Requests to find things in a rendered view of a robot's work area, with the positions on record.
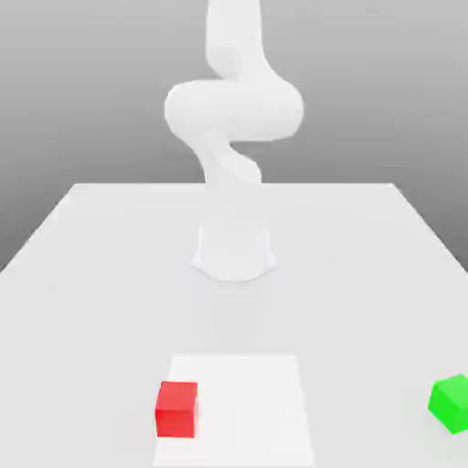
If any small red cube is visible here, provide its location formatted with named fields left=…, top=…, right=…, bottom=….
left=154, top=380, right=199, bottom=439

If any small green cube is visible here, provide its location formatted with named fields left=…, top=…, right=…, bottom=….
left=427, top=373, right=468, bottom=436

